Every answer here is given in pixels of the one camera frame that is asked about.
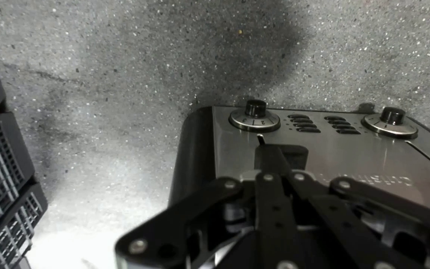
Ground black toaster lever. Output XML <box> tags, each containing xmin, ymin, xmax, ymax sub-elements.
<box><xmin>254</xmin><ymin>143</ymin><xmax>310</xmax><ymax>172</ymax></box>

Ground silver four-slot toaster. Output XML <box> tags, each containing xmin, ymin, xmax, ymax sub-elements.
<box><xmin>171</xmin><ymin>100</ymin><xmax>430</xmax><ymax>209</ymax></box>

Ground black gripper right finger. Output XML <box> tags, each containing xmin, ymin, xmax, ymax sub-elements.
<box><xmin>289</xmin><ymin>170</ymin><xmax>430</xmax><ymax>269</ymax></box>

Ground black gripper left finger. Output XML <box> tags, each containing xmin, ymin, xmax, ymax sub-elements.
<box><xmin>116</xmin><ymin>178</ymin><xmax>254</xmax><ymax>269</ymax></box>

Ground black plastic cutlery caddy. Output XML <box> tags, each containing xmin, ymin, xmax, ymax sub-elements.
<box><xmin>0</xmin><ymin>80</ymin><xmax>48</xmax><ymax>269</ymax></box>

